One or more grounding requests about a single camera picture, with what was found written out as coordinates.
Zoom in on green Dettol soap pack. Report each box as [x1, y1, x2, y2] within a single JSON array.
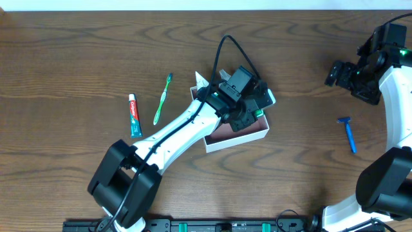
[[254, 110, 264, 118]]

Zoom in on white cardboard box pink inside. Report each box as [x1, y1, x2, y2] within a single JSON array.
[[185, 75, 269, 152]]

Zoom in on clear pump soap bottle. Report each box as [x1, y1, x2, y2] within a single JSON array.
[[219, 70, 231, 81]]

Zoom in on white lotion tube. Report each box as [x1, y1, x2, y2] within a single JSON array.
[[195, 72, 209, 90]]

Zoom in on red teal toothpaste tube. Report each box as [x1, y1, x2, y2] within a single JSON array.
[[129, 93, 142, 139]]

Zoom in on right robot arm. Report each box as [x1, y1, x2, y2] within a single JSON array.
[[317, 42, 411, 231]]

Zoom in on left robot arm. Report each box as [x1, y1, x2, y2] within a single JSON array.
[[88, 82, 276, 231]]

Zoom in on blue disposable razor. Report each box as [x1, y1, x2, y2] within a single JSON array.
[[337, 117, 357, 153]]

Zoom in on green white toothbrush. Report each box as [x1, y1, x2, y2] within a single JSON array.
[[153, 73, 173, 125]]

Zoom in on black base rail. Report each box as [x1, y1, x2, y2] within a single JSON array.
[[62, 217, 387, 232]]

